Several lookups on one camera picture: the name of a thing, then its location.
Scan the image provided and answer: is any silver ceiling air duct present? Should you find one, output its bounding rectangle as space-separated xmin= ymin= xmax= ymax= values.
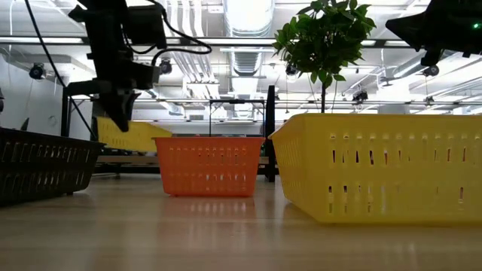
xmin=222 ymin=0 xmax=276 ymax=121

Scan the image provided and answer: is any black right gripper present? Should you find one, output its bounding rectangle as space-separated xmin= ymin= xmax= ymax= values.
xmin=385 ymin=0 xmax=482 ymax=68

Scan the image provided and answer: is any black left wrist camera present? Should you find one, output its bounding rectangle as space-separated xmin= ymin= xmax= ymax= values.
xmin=126 ymin=5 xmax=168 ymax=50

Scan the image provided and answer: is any orange-red plastic basket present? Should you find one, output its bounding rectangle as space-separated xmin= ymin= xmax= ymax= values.
xmin=152 ymin=135 xmax=267 ymax=198

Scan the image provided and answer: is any yellow plastic basket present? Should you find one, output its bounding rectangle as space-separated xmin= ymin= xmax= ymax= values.
xmin=96 ymin=115 xmax=173 ymax=153
xmin=267 ymin=112 xmax=482 ymax=226

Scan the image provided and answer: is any black aluminium rig frame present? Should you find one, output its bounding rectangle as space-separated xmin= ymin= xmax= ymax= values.
xmin=93 ymin=163 xmax=280 ymax=176

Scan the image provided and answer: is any black plastic basket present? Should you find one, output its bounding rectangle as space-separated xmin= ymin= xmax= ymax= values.
xmin=0 ymin=126 xmax=105 ymax=207

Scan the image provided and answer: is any green leafy plant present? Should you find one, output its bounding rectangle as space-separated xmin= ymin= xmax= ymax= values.
xmin=271 ymin=0 xmax=377 ymax=114

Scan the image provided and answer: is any long black hanging cable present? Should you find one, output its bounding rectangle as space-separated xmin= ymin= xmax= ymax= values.
xmin=23 ymin=0 xmax=98 ymax=141

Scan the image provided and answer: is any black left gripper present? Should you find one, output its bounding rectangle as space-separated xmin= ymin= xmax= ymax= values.
xmin=66 ymin=52 xmax=163 ymax=133

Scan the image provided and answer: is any thin black background frame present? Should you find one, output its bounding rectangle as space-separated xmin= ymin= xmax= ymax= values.
xmin=208 ymin=98 xmax=267 ymax=137

